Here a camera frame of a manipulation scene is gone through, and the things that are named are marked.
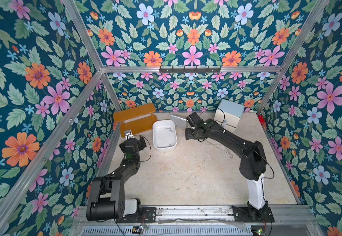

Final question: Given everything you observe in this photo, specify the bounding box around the aluminium front rail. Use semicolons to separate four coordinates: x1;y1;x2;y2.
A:
69;205;324;236

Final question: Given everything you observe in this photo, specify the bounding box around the silver quilted pouch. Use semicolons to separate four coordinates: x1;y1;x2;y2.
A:
171;115;187;129

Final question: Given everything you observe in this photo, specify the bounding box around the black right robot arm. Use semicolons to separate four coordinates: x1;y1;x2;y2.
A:
186;112;267;210

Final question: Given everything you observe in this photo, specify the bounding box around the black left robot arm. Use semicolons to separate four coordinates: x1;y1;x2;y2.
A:
86;137;147;221

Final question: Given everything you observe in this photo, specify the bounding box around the white plastic storage tray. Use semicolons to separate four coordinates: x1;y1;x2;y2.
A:
152;120;178;152

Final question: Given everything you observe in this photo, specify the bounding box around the small white drawer cabinet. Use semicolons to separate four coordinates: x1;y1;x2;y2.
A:
214;99;245;133

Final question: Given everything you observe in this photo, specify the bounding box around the red object at wall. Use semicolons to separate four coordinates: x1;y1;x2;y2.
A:
258;115;265;124

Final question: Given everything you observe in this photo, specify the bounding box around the orange wooden two-tier shelf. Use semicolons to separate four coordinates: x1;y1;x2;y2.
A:
113;103;158;138

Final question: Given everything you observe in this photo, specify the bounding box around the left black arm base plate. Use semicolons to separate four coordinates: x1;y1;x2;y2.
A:
116;207;157;224

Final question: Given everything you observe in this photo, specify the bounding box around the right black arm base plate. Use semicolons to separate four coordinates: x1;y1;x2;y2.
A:
232;204;275;223

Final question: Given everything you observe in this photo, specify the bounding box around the black wall hook rail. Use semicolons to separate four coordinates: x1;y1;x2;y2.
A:
159;66;222;74

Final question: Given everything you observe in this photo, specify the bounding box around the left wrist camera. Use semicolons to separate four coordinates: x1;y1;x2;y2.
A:
124;129;133;140

